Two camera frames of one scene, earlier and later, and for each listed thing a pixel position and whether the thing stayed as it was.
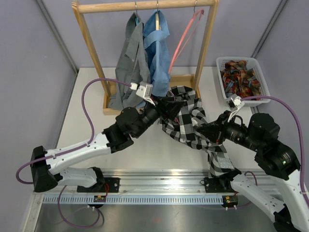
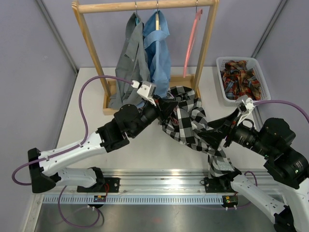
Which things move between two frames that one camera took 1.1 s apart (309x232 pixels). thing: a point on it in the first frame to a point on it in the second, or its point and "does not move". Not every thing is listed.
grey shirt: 133,67 does not move
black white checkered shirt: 185,126 does not move
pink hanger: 183,36 to 191,41
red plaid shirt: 239,80 does not move
